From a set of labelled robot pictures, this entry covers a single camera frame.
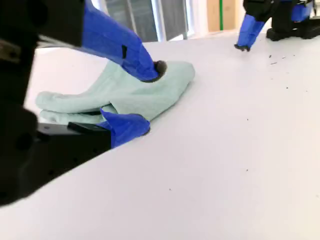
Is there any green t-shirt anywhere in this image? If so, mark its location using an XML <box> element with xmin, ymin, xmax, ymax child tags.
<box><xmin>34</xmin><ymin>59</ymin><xmax>196</xmax><ymax>126</ymax></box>

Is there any green strip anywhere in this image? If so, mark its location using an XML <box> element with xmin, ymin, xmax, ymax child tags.
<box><xmin>219</xmin><ymin>0</ymin><xmax>224</xmax><ymax>31</ymax></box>

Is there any light wooden panel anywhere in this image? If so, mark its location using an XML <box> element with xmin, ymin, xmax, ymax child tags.
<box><xmin>206</xmin><ymin>0</ymin><xmax>236</xmax><ymax>33</ymax></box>

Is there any grey window blind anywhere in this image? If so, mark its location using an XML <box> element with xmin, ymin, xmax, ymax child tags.
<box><xmin>104</xmin><ymin>0</ymin><xmax>191</xmax><ymax>42</ymax></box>

